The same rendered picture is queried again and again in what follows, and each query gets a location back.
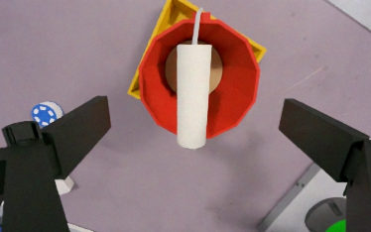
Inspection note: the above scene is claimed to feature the yellow square tray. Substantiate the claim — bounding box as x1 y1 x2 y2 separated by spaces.
127 0 266 100

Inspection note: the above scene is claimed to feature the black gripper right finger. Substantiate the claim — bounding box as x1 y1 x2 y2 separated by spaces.
278 98 371 232

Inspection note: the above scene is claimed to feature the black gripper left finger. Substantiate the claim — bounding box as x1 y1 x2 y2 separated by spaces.
0 96 111 232

